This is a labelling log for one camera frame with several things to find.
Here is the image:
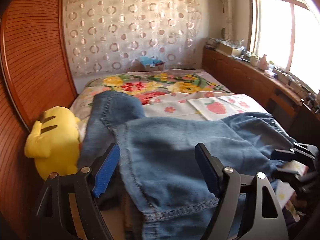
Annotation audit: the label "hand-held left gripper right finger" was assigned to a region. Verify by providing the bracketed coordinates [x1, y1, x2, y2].
[195, 142, 287, 240]

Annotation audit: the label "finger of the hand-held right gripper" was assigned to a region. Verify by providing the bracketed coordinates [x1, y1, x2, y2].
[271, 169, 302, 182]
[271, 149, 297, 162]

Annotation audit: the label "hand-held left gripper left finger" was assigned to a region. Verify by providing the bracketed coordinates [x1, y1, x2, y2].
[30, 142, 120, 240]

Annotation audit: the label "blue denim pants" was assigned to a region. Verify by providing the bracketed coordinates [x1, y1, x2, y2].
[79, 90, 298, 240]

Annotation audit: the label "yellow plush toy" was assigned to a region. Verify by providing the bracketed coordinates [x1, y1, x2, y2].
[24, 107, 82, 181]

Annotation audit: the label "strawberry print cloth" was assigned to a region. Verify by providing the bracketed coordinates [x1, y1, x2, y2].
[187, 97, 266, 121]

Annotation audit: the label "floral bedsheet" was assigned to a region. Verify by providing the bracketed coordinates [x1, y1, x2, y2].
[70, 69, 298, 215]

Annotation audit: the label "long wooden cabinet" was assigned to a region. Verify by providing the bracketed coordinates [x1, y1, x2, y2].
[201, 47, 320, 143]

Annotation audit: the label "small cardboard box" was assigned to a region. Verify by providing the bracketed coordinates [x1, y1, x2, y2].
[216, 44, 242, 57]

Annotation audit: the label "light blue cloth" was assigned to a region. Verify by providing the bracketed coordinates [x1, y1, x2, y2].
[138, 56, 162, 66]

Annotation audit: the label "wooden framed window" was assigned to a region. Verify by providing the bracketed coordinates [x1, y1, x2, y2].
[247, 0, 320, 93]

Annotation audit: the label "wooden headboard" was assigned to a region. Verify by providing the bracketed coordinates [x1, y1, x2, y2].
[0, 0, 78, 240]

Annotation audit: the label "circle pattern curtain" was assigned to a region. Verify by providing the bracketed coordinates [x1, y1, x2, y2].
[62, 0, 203, 77]

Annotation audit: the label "white tied window curtain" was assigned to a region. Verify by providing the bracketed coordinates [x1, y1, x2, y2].
[217, 0, 238, 41]

